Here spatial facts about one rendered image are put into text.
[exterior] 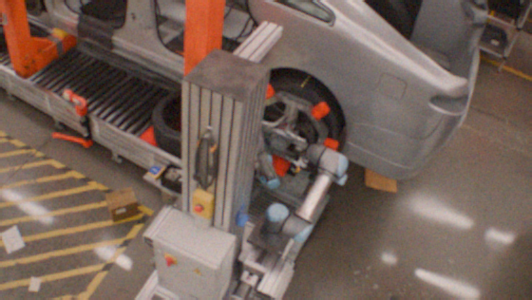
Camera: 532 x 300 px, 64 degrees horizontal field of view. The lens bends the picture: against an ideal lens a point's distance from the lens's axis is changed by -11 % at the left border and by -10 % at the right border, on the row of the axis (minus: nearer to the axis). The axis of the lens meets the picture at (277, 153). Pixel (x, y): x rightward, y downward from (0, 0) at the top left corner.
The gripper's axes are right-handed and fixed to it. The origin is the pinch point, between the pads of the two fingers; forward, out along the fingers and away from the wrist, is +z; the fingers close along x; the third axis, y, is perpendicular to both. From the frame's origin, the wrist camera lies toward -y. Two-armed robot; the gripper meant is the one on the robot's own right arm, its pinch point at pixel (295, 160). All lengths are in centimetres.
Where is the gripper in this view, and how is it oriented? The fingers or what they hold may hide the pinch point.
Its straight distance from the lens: 314.9
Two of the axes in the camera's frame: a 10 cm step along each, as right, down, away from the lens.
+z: -8.9, -4.0, 2.1
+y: 1.5, -6.9, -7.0
